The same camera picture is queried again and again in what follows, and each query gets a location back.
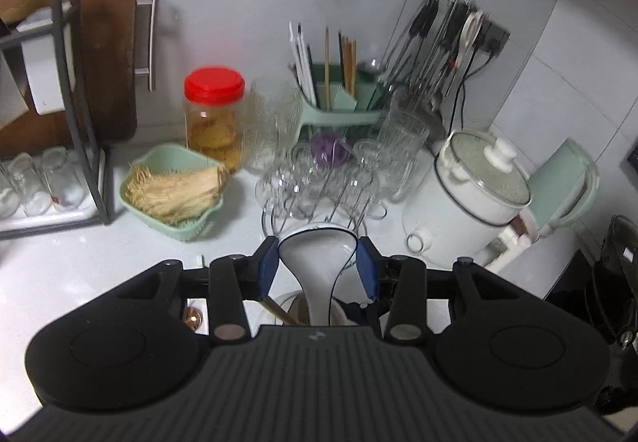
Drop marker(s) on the red lid plastic jar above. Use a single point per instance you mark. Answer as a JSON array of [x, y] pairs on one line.
[[214, 133]]

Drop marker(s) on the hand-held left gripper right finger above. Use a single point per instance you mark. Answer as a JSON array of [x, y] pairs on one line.
[[368, 267]]

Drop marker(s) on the white electric cooker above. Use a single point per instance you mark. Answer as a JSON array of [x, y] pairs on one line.
[[448, 218]]

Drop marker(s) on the small clear glass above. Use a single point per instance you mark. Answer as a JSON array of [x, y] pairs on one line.
[[7, 193], [30, 188], [62, 183]]

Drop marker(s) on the green plastic basket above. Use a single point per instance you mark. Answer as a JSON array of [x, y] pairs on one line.
[[194, 228]]

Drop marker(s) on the wide textured glass pitcher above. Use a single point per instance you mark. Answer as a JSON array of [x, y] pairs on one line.
[[274, 123]]

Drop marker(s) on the black dish rack with glasses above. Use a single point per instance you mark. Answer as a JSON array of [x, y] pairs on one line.
[[102, 203]]

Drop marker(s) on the white floral cup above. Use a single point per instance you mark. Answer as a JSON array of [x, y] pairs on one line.
[[508, 242]]

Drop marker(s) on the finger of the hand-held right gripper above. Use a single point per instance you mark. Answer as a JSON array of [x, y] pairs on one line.
[[361, 312]]

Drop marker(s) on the tall textured glass mug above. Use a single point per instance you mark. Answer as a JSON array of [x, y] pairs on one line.
[[401, 138]]

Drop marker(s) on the wooden cutting board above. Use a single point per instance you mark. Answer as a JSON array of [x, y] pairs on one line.
[[109, 48]]

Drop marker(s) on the white ceramic utensil jar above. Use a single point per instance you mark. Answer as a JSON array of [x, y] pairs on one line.
[[290, 301]]

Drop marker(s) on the plain steel cleaver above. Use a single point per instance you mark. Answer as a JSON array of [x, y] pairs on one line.
[[12, 93]]

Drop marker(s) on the metal ladle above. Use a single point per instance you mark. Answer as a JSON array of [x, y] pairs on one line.
[[374, 66]]

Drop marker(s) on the white blue-rimmed ceramic spoon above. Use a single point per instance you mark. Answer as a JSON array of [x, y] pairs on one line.
[[319, 262]]

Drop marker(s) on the green cutlery drainer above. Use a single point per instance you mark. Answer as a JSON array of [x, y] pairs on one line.
[[344, 100]]

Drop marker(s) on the dark wall power strip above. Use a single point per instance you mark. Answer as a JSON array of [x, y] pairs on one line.
[[493, 38]]

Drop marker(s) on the upturned crystal glass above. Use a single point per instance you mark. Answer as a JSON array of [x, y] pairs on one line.
[[360, 190], [279, 193]]

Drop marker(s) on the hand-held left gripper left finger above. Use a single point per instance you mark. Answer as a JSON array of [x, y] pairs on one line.
[[266, 267]]

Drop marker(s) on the wooden chopstick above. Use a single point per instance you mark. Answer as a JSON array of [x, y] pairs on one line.
[[353, 68], [345, 68], [279, 312], [327, 68]]

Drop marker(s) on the mint green electric kettle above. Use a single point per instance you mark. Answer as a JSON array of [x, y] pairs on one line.
[[558, 183]]

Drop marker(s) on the white rack cup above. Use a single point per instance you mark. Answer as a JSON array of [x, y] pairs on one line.
[[40, 73]]

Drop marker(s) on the upturned stemmed crystal goblet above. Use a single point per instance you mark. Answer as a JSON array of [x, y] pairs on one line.
[[369, 153]]

